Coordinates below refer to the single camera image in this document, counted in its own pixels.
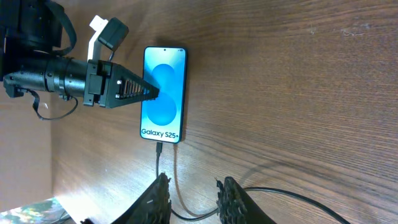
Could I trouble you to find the blue Samsung Galaxy smartphone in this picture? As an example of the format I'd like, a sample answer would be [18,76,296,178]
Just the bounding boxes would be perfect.
[140,47,187,144]

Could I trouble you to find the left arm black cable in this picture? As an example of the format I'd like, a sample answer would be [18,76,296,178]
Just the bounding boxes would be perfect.
[29,90,79,121]

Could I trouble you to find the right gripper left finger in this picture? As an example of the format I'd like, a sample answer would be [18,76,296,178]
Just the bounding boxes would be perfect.
[80,172,172,224]

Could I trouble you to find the black USB charging cable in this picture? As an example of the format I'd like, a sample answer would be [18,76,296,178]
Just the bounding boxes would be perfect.
[155,141,352,224]

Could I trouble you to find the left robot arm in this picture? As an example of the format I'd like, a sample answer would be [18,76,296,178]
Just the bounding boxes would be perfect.
[1,1,159,108]

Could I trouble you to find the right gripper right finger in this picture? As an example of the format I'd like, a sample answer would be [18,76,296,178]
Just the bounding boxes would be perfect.
[216,177,276,224]

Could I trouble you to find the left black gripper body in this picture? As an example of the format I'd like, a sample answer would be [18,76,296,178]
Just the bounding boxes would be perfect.
[43,57,112,106]

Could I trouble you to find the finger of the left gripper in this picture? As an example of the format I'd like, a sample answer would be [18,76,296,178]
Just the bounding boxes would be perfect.
[99,61,160,108]

